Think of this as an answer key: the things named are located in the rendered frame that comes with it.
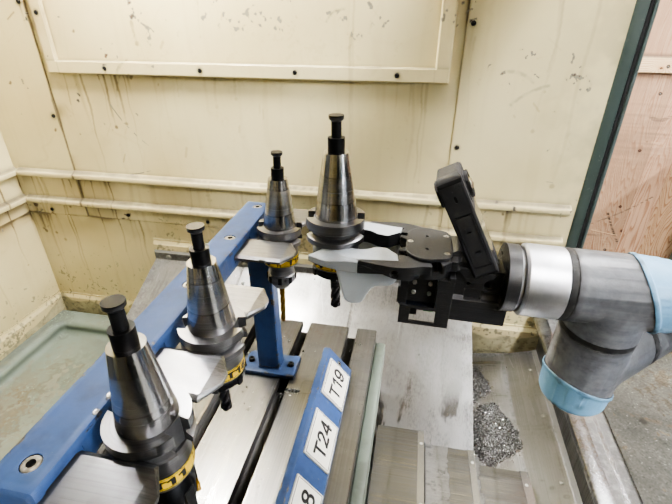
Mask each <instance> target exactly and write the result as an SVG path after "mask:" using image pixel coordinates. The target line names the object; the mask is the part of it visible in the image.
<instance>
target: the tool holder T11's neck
mask: <svg viewBox="0 0 672 504"><path fill-rule="evenodd" d="M192 448H193V444H192V441H190V440H188V439H185V440H184V441H183V442H182V443H181V444H180V446H179V447H178V448H177V449H176V450H175V453H177V454H178V456H179V461H177V462H176V463H175V464H173V465H172V466H170V467H168V468H166V469H164V470H162V471H160V472H159V481H162V480H165V479H167V478H169V477H171V476H172V475H174V474H175V473H176V472H178V471H179V470H180V469H181V468H182V467H183V466H184V465H185V464H186V462H187V461H188V459H189V457H190V455H191V452H192ZM190 471H191V470H190ZM190 471H189V473H190ZM189 473H188V474H189ZM188 474H187V475H186V477H187V476H188ZM186 477H185V478H186ZM185 478H184V479H185ZM184 479H183V480H184ZM183 480H181V481H180V482H179V483H178V484H180V483H181V482H182V481H183ZM178 484H176V485H175V486H177V485H178ZM175 486H173V487H171V488H169V489H167V490H165V491H162V492H159V493H163V492H166V491H168V490H170V489H172V488H174V487H175Z"/></svg>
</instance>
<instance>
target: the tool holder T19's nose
mask: <svg viewBox="0 0 672 504"><path fill-rule="evenodd" d="M267 278H268V280H269V282H270V283H272V284H273V285H274V286H275V287H276V288H278V289H285V288H288V287H289V286H290V284H291V283H292V282H294V280H295V279H296V271H295V269H294V266H292V267H290V268H286V269H274V268H270V267H269V270H268V271H267Z"/></svg>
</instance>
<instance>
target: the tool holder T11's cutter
mask: <svg viewBox="0 0 672 504"><path fill-rule="evenodd" d="M201 489H202V488H201V484H200V481H199V480H198V476H197V472H196V468H195V464H194V465H193V467H192V469H191V471H190V473H189V474H188V476H187V477H186V478H185V479H184V480H183V481H182V482H181V483H180V484H179V485H178V486H177V487H175V488H174V489H172V490H170V491H168V492H165V493H160V494H159V501H158V503H157V504H198V501H197V497H196V492H199V491H200V490H201Z"/></svg>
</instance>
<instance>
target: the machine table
mask: <svg viewBox="0 0 672 504"><path fill-rule="evenodd" d="M280 321H281V334H282V347H283V354H286V355H293V354H294V356H299V357H300V358H301V361H300V364H299V366H298V369H297V372H296V375H295V377H294V379H293V380H290V379H283V378H277V377H270V376H263V375H256V374H249V373H245V375H244V377H243V382H242V383H241V384H240V386H239V385H238V384H237V385H235V386H234V387H232V388H230V394H231V401H232V408H231V409H229V410H228V411H223V409H221V401H220V399H219V395H220V393H219V392H218V394H210V395H209V396H207V397H206V398H204V399H203V400H202V401H200V402H199V403H193V402H192V405H193V409H194V415H195V418H196V422H197V434H196V438H195V440H194V442H193V445H194V450H195V461H194V464H195V468H196V472H197V476H198V480H199V481H200V484H201V488H202V489H201V490H200V491H199V492H196V497H197V501H198V504H275V501H276V498H277V495H278V491H279V488H280V485H281V482H282V479H283V476H284V473H285V469H286V466H287V463H288V460H289V457H290V454H291V450H292V447H293V444H294V441H295V438H296V435H297V432H298V428H299V425H300V422H301V419H302V416H303V413H304V410H305V406H306V403H307V400H308V397H309V394H310V391H311V387H312V384H313V381H314V378H315V375H316V372H317V369H318V365H319V362H320V359H321V356H322V353H323V350H324V347H326V348H332V351H333V352H334V353H335V354H336V355H337V356H338V357H339V358H340V359H341V360H342V361H343V362H344V363H345V364H346V365H347V366H348V367H349V368H350V369H351V378H350V383H349V387H348V392H347V396H346V401H345V405H344V410H343V414H342V419H341V424H340V428H339V433H338V437H337V442H336V446H335V451H334V455H333V460H332V464H331V469H330V474H329V478H328V483H327V487H326V492H325V496H324V501H323V504H365V499H366V492H367V484H368V477H369V469H370V462H371V454H372V447H373V440H374V432H375V425H376V417H377V410H378V403H379V395H380V388H381V380H382V373H383V366H384V357H385V344H384V343H376V336H377V331H376V330H368V329H360V328H357V332H356V337H355V339H354V338H348V334H349V327H343V326H335V325H327V324H319V323H311V325H310V327H309V330H308V332H307V333H306V332H301V331H302V328H303V322H302V321H294V320H286V321H282V320H281V319H280ZM245 327H246V329H247V333H248V337H243V338H242V343H245V349H244V353H245V354H244V358H245V359H247V357H248V354H247V353H248V352H249V354H250V352H251V350H256V351H258V350H257V342H256V333H255V324H254V316H253V317H251V318H249V319H246V326H245ZM284 336H285V337H284ZM288 340H290V341H288ZM283 342H284V343H283ZM285 342H286V343H285ZM288 342H289V343H288ZM304 342H305V344H304ZM313 344H314V345H313ZM320 344H321V345H320ZM359 344H361V345H359ZM306 347H307V348H306ZM308 349H310V350H308ZM350 349H351V350H350ZM303 350H304V352H303ZM250 382H251V383H250ZM246 386H247V387H248V388H246ZM286 388H291V389H297V390H300V392H298V393H292V392H291V393H290V392H287V391H285V390H284V389H286ZM243 391H244V392H243ZM280 393H281V394H280ZM239 394H240V395H239ZM284 394H285V395H284ZM280 395H282V396H281V398H280ZM289 395H291V396H289ZM285 396H286V398H285ZM264 397H265V398H264ZM261 399H262V400H261ZM283 400H284V401H283ZM244 403H245V404H244ZM233 404H234V405H233ZM271 404H272V405H271ZM249 406H251V407H249ZM246 409H249V411H248V410H246ZM235 413H236V415H234V414H235ZM232 415H233V416H232ZM202 441H204V442H203V443H202Z"/></svg>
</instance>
